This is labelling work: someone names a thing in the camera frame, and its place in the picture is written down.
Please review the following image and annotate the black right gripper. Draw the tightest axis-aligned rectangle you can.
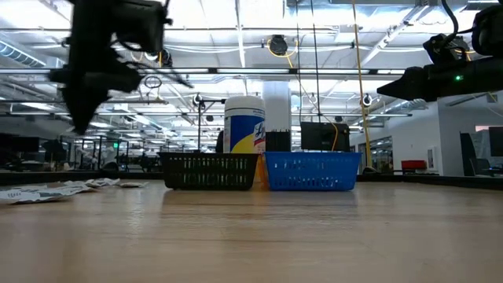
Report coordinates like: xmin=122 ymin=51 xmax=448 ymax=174
xmin=376 ymin=57 xmax=503 ymax=104

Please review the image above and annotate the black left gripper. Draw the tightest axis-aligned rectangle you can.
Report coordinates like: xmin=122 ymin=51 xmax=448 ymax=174
xmin=49 ymin=64 xmax=145 ymax=135

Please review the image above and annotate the black monitor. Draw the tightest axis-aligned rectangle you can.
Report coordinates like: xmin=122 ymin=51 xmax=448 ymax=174
xmin=300 ymin=121 xmax=351 ymax=153
xmin=488 ymin=126 xmax=503 ymax=158
xmin=0 ymin=135 xmax=40 ymax=154

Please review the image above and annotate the red storage bin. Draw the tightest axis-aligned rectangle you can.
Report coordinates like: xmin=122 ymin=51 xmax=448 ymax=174
xmin=400 ymin=159 xmax=428 ymax=172

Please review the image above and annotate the black partition panel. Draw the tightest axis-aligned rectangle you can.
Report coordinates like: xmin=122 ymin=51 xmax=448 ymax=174
xmin=459 ymin=132 xmax=479 ymax=177
xmin=266 ymin=130 xmax=292 ymax=153

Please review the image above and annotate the large white blue-print packet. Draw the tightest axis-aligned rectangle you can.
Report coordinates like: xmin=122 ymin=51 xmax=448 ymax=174
xmin=0 ymin=186 xmax=94 ymax=205

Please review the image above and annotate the blue plastic basket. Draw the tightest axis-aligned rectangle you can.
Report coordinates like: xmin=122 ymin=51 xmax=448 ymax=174
xmin=263 ymin=151 xmax=363 ymax=193

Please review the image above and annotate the black plastic basket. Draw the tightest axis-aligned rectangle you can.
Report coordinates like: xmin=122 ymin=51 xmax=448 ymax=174
xmin=158 ymin=152 xmax=261 ymax=191

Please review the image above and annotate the disinfecting wipes canister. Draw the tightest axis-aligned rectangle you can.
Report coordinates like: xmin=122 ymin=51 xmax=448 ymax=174
xmin=222 ymin=96 xmax=266 ymax=154

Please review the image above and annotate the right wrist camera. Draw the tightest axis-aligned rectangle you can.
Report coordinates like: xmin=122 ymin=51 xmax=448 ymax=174
xmin=422 ymin=33 xmax=472 ymax=64

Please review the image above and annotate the yellow hanging cable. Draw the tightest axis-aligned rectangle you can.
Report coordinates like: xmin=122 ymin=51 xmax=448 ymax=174
xmin=352 ymin=0 xmax=373 ymax=168

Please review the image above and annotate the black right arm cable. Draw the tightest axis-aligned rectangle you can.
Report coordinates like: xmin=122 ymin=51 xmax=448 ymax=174
xmin=440 ymin=0 xmax=479 ymax=40

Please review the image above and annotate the black ceiling cable reel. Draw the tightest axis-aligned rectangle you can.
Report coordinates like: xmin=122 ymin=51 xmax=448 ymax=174
xmin=155 ymin=47 xmax=174 ymax=68
xmin=266 ymin=34 xmax=291 ymax=56

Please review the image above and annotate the black stand frame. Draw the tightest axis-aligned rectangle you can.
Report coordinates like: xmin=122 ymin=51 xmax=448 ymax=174
xmin=195 ymin=97 xmax=228 ymax=154

